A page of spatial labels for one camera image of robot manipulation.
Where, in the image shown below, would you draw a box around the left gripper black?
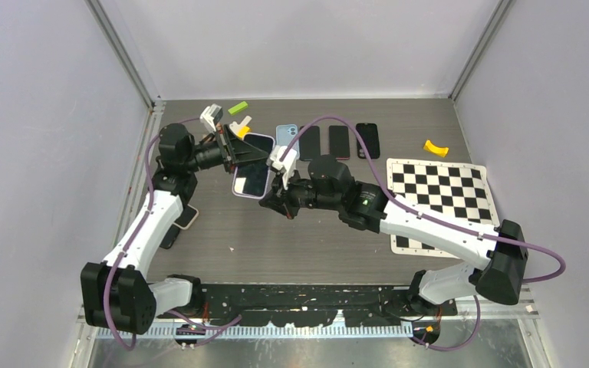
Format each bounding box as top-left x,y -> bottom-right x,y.
185,126 -> 270,175

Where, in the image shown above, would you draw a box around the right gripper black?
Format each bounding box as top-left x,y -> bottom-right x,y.
261,163 -> 341,219

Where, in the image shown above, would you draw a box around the black phone with dark frame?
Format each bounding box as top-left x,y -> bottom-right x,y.
298,126 -> 321,162

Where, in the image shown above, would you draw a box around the purple phone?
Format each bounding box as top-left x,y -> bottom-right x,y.
328,125 -> 350,160

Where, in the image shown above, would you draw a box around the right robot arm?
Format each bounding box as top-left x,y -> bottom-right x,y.
259,152 -> 528,315

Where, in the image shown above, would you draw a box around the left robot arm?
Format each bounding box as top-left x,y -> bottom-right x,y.
80,123 -> 272,334

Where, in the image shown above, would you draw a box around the black phone near left edge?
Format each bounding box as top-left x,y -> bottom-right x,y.
160,225 -> 181,249

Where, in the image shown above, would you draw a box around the green lego brick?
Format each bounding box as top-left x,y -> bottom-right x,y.
228,101 -> 248,116

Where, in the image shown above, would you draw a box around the yellow curved block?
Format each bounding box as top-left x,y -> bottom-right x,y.
423,140 -> 449,158

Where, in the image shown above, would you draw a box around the checkerboard mat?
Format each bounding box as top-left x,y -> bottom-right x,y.
386,158 -> 502,258

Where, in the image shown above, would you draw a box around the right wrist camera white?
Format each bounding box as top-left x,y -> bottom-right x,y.
267,146 -> 298,190

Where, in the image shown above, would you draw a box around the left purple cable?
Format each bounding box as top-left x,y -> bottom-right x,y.
102,117 -> 202,351

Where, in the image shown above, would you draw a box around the purple cable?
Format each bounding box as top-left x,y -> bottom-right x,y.
279,114 -> 567,353
102,117 -> 202,351

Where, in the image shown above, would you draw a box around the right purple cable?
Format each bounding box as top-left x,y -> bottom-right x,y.
279,114 -> 567,353

